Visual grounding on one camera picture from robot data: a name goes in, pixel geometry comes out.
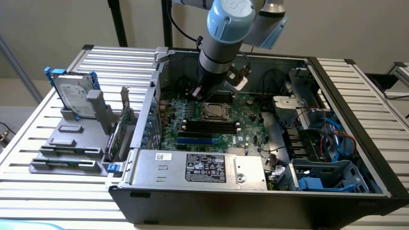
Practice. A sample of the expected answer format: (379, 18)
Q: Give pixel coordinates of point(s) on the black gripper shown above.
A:
(210, 80)

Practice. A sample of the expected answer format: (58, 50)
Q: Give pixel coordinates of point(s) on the grey square cpu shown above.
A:
(197, 92)

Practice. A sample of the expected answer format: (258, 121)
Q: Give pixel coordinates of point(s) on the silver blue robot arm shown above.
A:
(231, 28)

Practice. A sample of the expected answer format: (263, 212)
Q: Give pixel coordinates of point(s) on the black ram slot bank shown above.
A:
(211, 125)
(222, 97)

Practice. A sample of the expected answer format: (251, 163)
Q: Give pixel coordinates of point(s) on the metal cpu socket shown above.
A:
(215, 111)

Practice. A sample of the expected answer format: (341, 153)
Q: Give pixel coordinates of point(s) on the blue expansion slot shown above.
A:
(195, 141)

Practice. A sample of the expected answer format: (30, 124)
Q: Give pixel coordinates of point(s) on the grey case latch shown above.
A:
(162, 54)

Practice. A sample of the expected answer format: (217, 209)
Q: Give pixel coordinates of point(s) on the green motherboard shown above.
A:
(246, 119)

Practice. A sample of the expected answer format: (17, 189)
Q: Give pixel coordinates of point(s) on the black metal pole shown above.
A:
(167, 22)
(119, 22)

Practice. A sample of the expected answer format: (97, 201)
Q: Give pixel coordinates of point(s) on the grey metal disk bay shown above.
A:
(298, 100)

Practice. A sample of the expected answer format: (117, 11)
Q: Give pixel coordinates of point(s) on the silver chipset heat sink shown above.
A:
(239, 151)

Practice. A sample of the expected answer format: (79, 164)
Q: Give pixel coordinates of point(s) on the green graphics card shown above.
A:
(121, 134)

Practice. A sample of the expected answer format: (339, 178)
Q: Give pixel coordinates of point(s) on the silver power supply unit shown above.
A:
(211, 169)

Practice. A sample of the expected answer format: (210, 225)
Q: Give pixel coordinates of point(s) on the silver hard disk drive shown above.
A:
(74, 95)

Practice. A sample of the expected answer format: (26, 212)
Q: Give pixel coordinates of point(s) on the blue case latch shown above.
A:
(115, 167)

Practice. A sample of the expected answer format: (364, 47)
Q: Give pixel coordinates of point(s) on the blue disk caddy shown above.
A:
(58, 72)

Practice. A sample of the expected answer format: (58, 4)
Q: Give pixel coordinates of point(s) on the grey parts rack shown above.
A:
(74, 143)

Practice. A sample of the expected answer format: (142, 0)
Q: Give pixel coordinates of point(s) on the black open pc case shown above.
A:
(243, 206)

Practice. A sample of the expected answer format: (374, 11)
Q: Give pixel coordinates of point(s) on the teal plastic object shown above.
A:
(29, 225)

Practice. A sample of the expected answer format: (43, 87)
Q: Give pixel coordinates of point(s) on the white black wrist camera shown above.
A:
(237, 80)

